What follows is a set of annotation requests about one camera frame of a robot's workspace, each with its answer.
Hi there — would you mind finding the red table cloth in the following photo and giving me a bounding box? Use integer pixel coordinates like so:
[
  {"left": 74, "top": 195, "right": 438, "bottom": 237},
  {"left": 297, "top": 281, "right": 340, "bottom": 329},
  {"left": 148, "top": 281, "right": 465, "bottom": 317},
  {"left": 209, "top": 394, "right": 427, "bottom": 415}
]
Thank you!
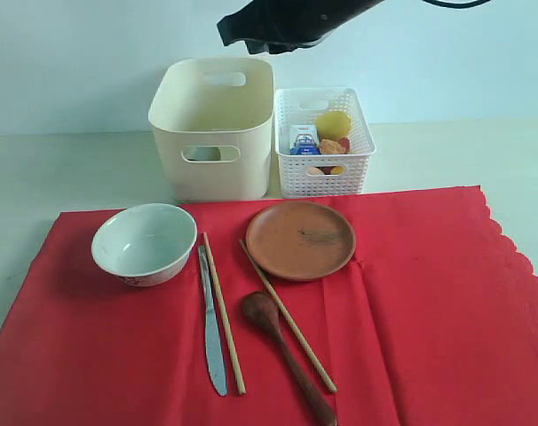
[{"left": 0, "top": 186, "right": 538, "bottom": 425}]

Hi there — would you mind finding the stainless steel cup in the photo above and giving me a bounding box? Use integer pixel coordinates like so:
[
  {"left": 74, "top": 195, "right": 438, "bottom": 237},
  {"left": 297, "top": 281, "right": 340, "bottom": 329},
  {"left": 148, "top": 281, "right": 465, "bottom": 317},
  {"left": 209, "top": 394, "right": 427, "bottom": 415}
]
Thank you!
[{"left": 183, "top": 146, "right": 221, "bottom": 162}]

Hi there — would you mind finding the brown egg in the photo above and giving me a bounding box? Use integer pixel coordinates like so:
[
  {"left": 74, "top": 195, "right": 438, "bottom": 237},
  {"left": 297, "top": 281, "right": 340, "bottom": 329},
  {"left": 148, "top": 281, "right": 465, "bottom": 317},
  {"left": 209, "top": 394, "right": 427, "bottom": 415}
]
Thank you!
[{"left": 307, "top": 167, "right": 324, "bottom": 176}]

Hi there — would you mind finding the dark wooden spoon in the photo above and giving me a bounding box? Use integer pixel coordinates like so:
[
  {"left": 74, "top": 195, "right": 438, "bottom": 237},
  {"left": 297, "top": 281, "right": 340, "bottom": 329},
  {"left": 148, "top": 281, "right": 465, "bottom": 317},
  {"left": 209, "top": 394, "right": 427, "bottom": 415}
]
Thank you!
[{"left": 241, "top": 291, "right": 338, "bottom": 425}]

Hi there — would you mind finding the white perforated plastic basket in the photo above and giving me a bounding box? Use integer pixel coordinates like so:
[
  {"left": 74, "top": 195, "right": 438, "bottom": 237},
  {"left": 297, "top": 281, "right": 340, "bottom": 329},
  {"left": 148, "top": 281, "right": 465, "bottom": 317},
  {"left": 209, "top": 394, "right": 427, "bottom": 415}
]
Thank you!
[{"left": 273, "top": 88, "right": 376, "bottom": 198}]

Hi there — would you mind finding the cream plastic storage bin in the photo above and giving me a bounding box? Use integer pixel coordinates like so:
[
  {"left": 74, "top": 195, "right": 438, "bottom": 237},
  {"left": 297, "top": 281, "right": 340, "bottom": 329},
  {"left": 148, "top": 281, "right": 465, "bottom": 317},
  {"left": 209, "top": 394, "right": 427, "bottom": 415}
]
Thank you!
[{"left": 148, "top": 58, "right": 274, "bottom": 201}]

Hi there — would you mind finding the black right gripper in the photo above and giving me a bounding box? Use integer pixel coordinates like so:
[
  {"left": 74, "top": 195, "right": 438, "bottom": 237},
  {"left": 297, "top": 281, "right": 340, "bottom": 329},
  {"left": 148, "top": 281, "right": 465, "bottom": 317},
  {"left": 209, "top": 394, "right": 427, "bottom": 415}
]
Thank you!
[{"left": 217, "top": 1, "right": 380, "bottom": 55}]

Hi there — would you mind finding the yellow lemon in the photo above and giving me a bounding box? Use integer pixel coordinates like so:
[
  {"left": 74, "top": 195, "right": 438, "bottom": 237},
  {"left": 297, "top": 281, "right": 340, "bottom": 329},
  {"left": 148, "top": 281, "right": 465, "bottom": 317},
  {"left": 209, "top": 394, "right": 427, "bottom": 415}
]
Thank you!
[{"left": 315, "top": 111, "right": 352, "bottom": 140}]

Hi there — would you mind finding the white ceramic bowl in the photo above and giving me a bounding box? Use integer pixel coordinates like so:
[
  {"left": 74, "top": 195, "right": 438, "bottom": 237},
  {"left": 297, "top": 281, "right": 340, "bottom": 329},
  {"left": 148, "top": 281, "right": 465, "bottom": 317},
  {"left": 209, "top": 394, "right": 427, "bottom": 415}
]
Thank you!
[{"left": 91, "top": 203, "right": 198, "bottom": 288}]

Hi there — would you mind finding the fried breaded nugget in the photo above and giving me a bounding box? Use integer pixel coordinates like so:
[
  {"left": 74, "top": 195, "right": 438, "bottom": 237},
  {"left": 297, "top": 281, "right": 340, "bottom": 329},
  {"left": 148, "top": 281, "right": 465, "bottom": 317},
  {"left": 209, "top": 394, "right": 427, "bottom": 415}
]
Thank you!
[{"left": 319, "top": 138, "right": 346, "bottom": 155}]

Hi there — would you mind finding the red sausage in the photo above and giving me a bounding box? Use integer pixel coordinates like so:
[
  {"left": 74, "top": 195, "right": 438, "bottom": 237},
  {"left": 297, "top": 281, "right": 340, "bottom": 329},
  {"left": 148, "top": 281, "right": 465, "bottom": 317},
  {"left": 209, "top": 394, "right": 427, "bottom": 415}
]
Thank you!
[{"left": 337, "top": 137, "right": 351, "bottom": 154}]

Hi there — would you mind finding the metal table knife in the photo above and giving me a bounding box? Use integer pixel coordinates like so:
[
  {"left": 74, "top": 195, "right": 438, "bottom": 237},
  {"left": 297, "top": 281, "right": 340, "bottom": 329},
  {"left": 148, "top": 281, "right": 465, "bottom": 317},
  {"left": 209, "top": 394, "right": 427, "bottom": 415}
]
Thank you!
[{"left": 198, "top": 245, "right": 228, "bottom": 397}]

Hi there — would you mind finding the yellow cheese wedge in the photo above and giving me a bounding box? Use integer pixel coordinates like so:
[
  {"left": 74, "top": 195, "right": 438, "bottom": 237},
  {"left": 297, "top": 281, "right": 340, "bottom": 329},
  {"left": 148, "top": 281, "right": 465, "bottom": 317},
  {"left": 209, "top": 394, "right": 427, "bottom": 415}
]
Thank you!
[{"left": 330, "top": 166, "right": 345, "bottom": 176}]

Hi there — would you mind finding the blue white milk carton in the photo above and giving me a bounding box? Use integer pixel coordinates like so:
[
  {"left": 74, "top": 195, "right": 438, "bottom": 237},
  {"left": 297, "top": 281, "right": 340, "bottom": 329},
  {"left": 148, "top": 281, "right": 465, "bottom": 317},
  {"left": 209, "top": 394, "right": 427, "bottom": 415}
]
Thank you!
[{"left": 289, "top": 124, "right": 320, "bottom": 155}]

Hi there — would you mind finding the brown round plate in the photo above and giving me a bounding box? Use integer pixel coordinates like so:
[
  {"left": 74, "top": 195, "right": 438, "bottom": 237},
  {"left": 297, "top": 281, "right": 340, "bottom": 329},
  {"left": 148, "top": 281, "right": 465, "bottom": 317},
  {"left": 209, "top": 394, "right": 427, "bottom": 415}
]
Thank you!
[{"left": 245, "top": 201, "right": 357, "bottom": 281}]

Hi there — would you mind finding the wooden chopstick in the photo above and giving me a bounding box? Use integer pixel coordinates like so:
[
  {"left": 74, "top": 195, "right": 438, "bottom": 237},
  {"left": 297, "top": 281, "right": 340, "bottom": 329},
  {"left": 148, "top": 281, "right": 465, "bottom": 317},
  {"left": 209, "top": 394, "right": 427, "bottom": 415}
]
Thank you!
[
  {"left": 203, "top": 233, "right": 246, "bottom": 396},
  {"left": 239, "top": 239, "right": 337, "bottom": 393}
]

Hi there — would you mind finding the left wooden chopstick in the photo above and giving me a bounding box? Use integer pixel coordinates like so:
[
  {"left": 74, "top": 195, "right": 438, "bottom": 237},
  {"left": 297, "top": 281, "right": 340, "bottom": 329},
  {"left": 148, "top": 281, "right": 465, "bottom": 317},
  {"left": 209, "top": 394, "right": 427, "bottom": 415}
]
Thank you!
[{"left": 203, "top": 233, "right": 246, "bottom": 396}]

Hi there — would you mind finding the right wooden chopstick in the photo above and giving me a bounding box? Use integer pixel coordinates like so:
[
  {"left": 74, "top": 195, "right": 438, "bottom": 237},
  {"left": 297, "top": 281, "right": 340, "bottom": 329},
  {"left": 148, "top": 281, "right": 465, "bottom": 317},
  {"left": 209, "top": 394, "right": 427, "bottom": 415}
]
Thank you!
[{"left": 239, "top": 239, "right": 337, "bottom": 393}]

